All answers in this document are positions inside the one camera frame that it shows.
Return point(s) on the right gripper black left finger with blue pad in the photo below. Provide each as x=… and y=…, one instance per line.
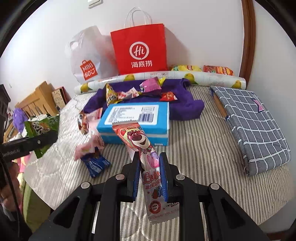
x=92, y=212

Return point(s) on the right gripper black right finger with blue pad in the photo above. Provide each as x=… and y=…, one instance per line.
x=205, y=212

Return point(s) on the green snack packet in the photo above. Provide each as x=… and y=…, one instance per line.
x=39, y=127

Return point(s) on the blue cookie packet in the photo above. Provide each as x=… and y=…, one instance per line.
x=95, y=164

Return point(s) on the pink snack packet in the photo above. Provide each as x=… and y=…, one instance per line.
x=95, y=142

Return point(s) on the strawberry bear snack stick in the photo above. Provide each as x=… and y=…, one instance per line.
x=135, y=139

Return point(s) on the yellow snack packet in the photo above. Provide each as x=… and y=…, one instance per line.
x=111, y=95

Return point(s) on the red gold snack packet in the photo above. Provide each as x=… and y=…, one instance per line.
x=168, y=96

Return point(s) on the light pink candy packet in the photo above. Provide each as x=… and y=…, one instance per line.
x=132, y=93

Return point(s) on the magenta snack packet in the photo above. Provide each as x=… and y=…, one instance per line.
x=150, y=85

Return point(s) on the person's left hand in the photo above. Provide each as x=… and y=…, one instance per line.
x=7, y=194

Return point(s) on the wooden headboard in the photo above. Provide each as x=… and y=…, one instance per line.
x=35, y=107

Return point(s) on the brown patterned box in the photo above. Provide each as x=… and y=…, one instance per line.
x=60, y=97

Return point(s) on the grey checked folded cloth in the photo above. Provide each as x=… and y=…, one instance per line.
x=260, y=139

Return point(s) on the blue white tissue box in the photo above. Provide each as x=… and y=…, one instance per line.
x=153, y=117

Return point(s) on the purple towel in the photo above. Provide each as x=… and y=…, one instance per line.
x=185, y=108

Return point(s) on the white Miniso plastic bag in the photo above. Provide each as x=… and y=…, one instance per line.
x=91, y=56

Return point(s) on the lemon print paper roll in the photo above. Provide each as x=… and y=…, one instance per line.
x=194, y=77

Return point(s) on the orange chip bag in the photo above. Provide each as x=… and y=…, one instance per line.
x=218, y=70

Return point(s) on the yellow chip bag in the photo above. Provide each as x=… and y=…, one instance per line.
x=186, y=68

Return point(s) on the red paper shopping bag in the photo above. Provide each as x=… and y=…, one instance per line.
x=140, y=48

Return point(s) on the white wall switch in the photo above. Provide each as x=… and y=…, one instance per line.
x=93, y=3

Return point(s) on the brown wooden door frame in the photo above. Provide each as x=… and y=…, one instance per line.
x=249, y=40

